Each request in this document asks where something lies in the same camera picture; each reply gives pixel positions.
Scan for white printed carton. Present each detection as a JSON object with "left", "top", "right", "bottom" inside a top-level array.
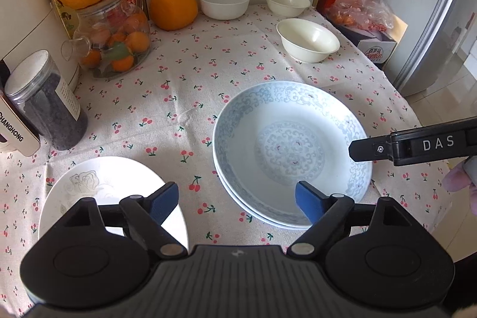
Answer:
[{"left": 335, "top": 14, "right": 399, "bottom": 71}]

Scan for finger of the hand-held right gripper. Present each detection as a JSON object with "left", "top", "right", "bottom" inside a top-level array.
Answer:
[{"left": 349, "top": 133, "right": 396, "bottom": 164}]

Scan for clear plastic jar dark contents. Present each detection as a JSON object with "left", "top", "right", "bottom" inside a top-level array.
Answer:
[{"left": 4, "top": 50, "right": 89, "bottom": 151}]

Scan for glass jar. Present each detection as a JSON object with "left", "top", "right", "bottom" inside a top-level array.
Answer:
[{"left": 61, "top": 0, "right": 151, "bottom": 79}]

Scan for large orange with stem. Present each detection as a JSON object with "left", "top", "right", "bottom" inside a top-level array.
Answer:
[{"left": 150, "top": 0, "right": 198, "bottom": 31}]

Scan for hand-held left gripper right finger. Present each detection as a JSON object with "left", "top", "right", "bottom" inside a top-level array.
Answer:
[{"left": 286, "top": 181, "right": 414, "bottom": 259}]

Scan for white ceramic bowl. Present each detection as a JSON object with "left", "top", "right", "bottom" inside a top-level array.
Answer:
[
  {"left": 262, "top": 0, "right": 311, "bottom": 18},
  {"left": 276, "top": 18, "right": 340, "bottom": 63},
  {"left": 198, "top": 0, "right": 251, "bottom": 20}
]

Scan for blue patterned plate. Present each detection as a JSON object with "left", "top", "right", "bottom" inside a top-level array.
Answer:
[
  {"left": 212, "top": 81, "right": 373, "bottom": 219},
  {"left": 214, "top": 162, "right": 369, "bottom": 229}
]

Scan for white flower pattern plate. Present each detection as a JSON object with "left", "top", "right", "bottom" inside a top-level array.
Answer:
[{"left": 38, "top": 156, "right": 189, "bottom": 252}]

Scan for white cylindrical appliance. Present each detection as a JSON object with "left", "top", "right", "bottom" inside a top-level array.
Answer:
[{"left": 0, "top": 0, "right": 80, "bottom": 156}]

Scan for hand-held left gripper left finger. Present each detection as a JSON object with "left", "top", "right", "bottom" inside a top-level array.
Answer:
[{"left": 69, "top": 181, "right": 189, "bottom": 260}]

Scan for person's right hand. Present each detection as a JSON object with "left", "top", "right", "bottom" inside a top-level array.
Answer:
[{"left": 442, "top": 159, "right": 477, "bottom": 229}]

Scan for clear plastic bag of oranges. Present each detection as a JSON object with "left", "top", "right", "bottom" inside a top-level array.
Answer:
[{"left": 325, "top": 0, "right": 394, "bottom": 32}]

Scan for cherry print tablecloth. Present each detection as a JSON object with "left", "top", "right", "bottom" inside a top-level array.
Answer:
[{"left": 0, "top": 3, "right": 463, "bottom": 318}]

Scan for silver refrigerator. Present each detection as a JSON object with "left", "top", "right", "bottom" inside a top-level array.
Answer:
[{"left": 371, "top": 0, "right": 477, "bottom": 97}]

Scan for pile of small oranges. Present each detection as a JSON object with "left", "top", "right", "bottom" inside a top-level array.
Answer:
[{"left": 80, "top": 13, "right": 150, "bottom": 75}]

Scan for yellow printed box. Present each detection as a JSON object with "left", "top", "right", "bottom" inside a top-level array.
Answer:
[{"left": 49, "top": 0, "right": 81, "bottom": 40}]

